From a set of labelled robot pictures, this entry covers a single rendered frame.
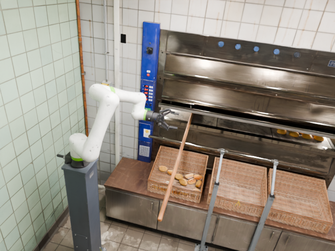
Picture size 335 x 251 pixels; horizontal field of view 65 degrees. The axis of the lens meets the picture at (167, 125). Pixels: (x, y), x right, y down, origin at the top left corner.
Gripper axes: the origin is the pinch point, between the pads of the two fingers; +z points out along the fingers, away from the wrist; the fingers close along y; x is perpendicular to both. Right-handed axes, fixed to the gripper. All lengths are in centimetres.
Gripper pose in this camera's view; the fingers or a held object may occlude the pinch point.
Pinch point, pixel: (176, 121)
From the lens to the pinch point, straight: 220.6
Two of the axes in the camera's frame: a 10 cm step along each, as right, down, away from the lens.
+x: -2.2, 4.6, -8.6
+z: 9.7, 1.8, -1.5
